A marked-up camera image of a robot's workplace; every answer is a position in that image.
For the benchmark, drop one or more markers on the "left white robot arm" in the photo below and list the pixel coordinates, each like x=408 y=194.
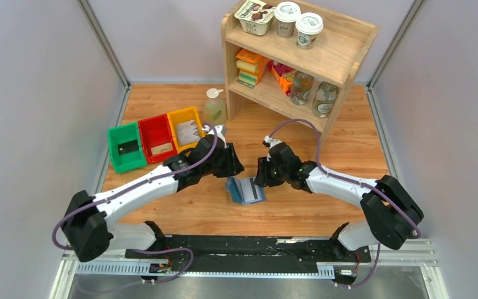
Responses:
x=91 y=225

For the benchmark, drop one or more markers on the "right glass bottle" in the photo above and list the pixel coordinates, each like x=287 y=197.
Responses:
x=324 y=99

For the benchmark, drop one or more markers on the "green plastic bin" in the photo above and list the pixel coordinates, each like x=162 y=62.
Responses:
x=126 y=162

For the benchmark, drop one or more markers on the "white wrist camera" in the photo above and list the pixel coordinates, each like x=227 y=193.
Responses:
x=220 y=132
x=270 y=142

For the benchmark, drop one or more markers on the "yogurt cup pack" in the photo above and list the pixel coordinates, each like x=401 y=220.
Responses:
x=255 y=17

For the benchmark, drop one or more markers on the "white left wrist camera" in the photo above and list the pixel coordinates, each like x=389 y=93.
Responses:
x=220 y=132

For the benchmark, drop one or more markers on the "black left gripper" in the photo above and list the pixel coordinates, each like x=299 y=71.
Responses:
x=233 y=166

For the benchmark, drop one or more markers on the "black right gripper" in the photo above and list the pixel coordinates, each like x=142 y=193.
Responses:
x=262 y=178

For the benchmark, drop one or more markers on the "paper coffee cup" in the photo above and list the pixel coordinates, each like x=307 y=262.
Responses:
x=308 y=25
x=286 y=14

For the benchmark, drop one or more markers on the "blue leather card holder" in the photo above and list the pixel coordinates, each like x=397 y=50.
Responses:
x=234 y=190

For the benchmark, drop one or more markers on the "white card with magnetic stripe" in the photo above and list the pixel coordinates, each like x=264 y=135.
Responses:
x=251 y=193

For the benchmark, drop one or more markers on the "wooden shelf unit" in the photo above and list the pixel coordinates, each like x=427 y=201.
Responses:
x=335 y=58

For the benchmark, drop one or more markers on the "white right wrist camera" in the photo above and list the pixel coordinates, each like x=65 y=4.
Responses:
x=270 y=142

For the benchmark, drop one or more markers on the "red plastic bin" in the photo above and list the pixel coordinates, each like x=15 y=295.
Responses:
x=155 y=131

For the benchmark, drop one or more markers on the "left paper coffee cup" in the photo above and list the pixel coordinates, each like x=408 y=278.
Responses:
x=286 y=14

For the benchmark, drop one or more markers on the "tan card in red bin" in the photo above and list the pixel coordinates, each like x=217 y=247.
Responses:
x=160 y=149

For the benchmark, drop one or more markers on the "soap dispenser bottle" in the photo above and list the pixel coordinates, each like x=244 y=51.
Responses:
x=215 y=107

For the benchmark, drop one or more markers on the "black card in green bin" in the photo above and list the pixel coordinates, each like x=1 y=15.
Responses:
x=128 y=147

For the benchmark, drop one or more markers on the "yellow plastic bin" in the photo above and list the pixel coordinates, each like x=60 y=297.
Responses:
x=182 y=115

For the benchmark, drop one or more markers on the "glass bottle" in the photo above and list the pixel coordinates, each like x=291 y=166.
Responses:
x=324 y=99
x=301 y=88

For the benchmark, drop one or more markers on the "orange snack box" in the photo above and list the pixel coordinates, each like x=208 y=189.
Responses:
x=283 y=76

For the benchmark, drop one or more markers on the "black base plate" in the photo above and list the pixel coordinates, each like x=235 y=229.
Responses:
x=254 y=254

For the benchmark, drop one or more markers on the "stack of sponges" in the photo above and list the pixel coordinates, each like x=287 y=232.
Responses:
x=251 y=67

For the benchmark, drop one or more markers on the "left glass bottle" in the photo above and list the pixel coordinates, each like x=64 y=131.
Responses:
x=301 y=88

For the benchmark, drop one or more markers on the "printed card in yellow bin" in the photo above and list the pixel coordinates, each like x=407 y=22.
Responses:
x=187 y=132

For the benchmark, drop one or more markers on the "right paper coffee cup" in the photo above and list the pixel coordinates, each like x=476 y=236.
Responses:
x=308 y=25

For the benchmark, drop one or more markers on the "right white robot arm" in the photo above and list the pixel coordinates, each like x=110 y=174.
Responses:
x=391 y=214

